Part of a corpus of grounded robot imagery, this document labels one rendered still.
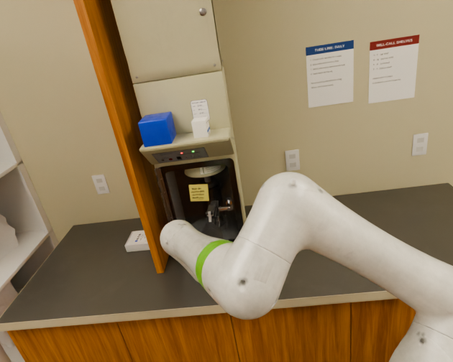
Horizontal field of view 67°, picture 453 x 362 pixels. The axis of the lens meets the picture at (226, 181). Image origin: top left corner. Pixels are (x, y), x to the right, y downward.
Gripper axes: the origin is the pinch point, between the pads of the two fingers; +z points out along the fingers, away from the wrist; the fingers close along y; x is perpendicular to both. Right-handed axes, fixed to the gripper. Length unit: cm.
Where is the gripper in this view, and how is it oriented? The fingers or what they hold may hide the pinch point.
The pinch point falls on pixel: (214, 208)
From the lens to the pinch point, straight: 136.8
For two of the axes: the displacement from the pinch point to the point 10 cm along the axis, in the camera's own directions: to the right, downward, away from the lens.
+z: 0.4, -4.4, 9.0
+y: -1.5, -8.9, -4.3
